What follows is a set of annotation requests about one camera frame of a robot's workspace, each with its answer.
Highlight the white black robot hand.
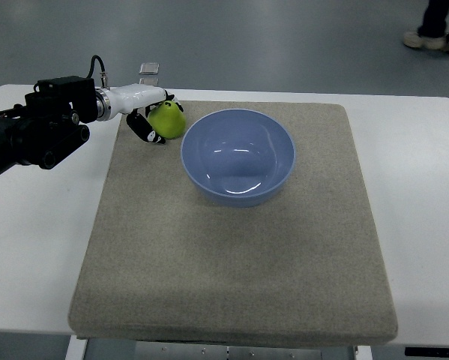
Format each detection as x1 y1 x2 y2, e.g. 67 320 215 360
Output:
96 84 184 145

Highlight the green pear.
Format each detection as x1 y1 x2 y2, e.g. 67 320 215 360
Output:
148 100 186 139

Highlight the blue bowl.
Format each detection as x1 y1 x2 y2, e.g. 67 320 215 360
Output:
181 109 296 208

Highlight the lower metal floor plate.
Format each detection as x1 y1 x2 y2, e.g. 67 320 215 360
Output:
139 76 159 86

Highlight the metal floor plate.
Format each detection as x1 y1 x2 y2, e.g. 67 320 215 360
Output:
139 62 160 75
139 76 159 86

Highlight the upper metal floor plate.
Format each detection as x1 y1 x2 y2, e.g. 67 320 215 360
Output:
139 62 160 75

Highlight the beige fabric mat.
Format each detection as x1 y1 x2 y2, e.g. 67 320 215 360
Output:
68 102 398 347

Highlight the person's left shoe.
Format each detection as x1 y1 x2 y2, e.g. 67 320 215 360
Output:
403 31 447 50

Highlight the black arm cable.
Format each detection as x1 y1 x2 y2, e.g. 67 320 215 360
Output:
87 55 110 88

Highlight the white table frame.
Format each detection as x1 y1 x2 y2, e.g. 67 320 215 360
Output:
65 335 373 359

